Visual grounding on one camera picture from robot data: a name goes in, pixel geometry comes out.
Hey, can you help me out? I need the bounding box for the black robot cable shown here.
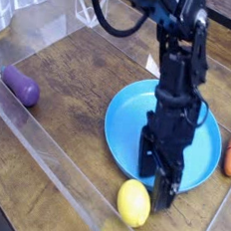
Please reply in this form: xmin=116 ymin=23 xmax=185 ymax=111
xmin=85 ymin=0 xmax=151 ymax=42

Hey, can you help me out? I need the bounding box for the clear acrylic enclosure wall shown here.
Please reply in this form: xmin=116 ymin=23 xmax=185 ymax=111
xmin=0 ymin=0 xmax=231 ymax=231

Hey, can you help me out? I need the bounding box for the purple toy eggplant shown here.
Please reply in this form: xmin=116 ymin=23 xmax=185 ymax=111
xmin=1 ymin=66 xmax=40 ymax=108

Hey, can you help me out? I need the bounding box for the yellow toy lemon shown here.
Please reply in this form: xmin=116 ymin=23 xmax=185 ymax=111
xmin=116 ymin=179 xmax=151 ymax=228

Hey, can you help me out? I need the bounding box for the blue plastic plate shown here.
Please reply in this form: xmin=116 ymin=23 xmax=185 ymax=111
xmin=105 ymin=79 xmax=222 ymax=193

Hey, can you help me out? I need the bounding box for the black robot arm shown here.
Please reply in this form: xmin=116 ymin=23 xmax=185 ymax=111
xmin=128 ymin=0 xmax=208 ymax=211

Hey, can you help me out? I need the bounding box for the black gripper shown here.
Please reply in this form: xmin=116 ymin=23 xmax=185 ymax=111
xmin=138 ymin=89 xmax=202 ymax=212

